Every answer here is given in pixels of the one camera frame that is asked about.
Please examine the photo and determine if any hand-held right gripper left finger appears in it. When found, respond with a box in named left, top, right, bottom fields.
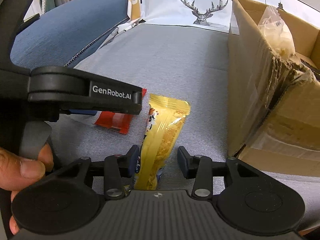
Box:
left=56, top=144, right=140, bottom=201

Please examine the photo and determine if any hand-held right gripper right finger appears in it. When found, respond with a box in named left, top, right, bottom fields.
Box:
left=177, top=146, right=260, bottom=201

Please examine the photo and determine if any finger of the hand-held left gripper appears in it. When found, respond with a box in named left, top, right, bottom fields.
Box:
left=27, top=66, right=145, bottom=117

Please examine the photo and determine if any yellow snack bar packet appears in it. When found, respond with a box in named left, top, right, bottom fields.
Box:
left=130, top=94, right=192, bottom=191

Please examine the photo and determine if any red snack packet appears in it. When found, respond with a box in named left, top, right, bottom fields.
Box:
left=92, top=88, right=148, bottom=136

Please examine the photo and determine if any cardboard box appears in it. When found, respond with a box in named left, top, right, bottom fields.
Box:
left=227, top=0, right=320, bottom=178

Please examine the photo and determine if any white rice crisp packet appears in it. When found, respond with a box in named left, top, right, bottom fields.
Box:
left=257, top=6, right=296, bottom=58

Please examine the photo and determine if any person's left hand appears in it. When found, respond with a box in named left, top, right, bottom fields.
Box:
left=0, top=140, right=54, bottom=235

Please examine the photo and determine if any blue fabric cushion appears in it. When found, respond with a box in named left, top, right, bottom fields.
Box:
left=10, top=0, right=131, bottom=69

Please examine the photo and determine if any dark snack packet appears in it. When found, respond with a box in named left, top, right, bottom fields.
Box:
left=297, top=54, right=320, bottom=81

